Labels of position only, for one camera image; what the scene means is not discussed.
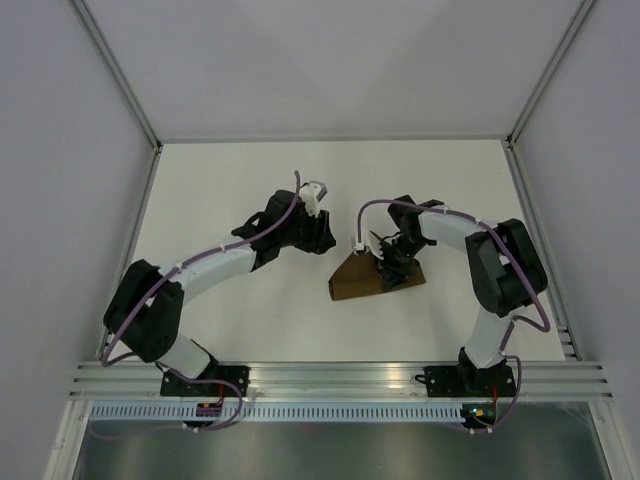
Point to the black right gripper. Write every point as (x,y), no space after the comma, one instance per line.
(392,273)

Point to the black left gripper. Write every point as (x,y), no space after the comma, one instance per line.
(322,239)

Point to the brown cloth napkin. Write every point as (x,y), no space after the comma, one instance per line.
(355,278)

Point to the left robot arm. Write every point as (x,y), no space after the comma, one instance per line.
(146,309)

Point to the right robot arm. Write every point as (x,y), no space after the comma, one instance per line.
(507,276)

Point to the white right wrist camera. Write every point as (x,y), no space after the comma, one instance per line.
(367,243)

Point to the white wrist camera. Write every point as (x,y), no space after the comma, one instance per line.
(311,194)
(367,243)

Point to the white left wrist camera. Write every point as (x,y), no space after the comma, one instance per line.
(311,194)

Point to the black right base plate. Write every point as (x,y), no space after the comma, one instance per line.
(461,382)

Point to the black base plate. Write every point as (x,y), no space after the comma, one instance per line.
(219,381)
(461,382)

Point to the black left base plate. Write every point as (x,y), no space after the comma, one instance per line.
(219,381)

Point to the aluminium front mounting rail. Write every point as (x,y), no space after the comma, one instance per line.
(541,381)

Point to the white slotted cable duct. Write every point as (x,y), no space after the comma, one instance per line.
(305,412)

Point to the aluminium frame rail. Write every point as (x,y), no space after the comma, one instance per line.
(551,68)

